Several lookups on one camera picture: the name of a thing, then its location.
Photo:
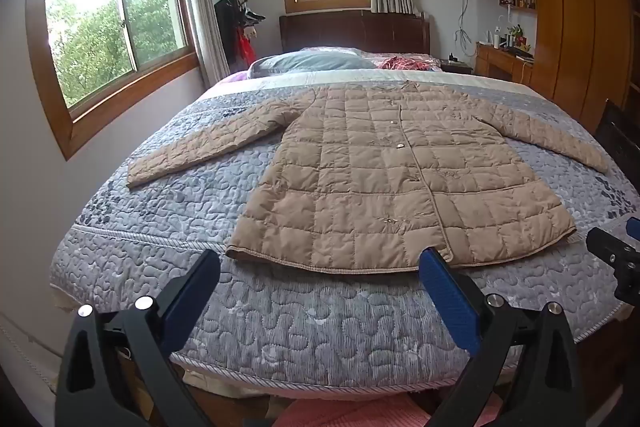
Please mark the grey quilted bedspread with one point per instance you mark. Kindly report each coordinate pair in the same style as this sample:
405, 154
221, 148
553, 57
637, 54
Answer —
280, 317

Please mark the red hanging garment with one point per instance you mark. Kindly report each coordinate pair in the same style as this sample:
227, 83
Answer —
246, 47

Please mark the grey pillow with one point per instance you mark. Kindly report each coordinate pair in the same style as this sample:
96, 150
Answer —
310, 62

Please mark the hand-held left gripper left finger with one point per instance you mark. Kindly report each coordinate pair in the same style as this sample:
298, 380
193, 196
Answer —
192, 302

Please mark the potted plant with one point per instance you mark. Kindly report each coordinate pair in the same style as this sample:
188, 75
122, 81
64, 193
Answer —
515, 32

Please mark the dark wooden headboard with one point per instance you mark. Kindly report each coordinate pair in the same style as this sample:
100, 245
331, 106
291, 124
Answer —
350, 32

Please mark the beige quilted jacket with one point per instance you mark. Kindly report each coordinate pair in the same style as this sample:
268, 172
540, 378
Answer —
390, 177

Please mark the red patterned cloth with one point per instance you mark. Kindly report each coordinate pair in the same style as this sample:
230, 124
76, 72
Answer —
407, 64

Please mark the wooden wardrobe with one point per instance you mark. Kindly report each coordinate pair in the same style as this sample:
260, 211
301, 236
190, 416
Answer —
575, 22

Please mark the large wooden window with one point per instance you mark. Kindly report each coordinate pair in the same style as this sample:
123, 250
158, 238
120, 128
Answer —
100, 32

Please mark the wooden desk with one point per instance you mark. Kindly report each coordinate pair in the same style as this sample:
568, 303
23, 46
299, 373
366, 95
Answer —
497, 62

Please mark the pink knitted cloth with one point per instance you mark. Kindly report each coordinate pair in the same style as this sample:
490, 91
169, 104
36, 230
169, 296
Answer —
350, 412

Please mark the pink floral pillow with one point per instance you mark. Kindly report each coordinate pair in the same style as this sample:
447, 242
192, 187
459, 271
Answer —
350, 52

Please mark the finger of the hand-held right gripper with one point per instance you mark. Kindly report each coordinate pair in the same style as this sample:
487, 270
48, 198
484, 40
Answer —
634, 225
617, 259

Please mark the dark nightstand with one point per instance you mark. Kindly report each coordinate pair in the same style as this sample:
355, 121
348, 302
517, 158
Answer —
457, 67

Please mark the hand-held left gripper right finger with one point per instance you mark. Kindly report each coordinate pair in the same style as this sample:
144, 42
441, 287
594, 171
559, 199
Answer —
447, 297

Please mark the dark chair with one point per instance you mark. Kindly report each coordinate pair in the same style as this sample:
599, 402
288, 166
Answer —
620, 142

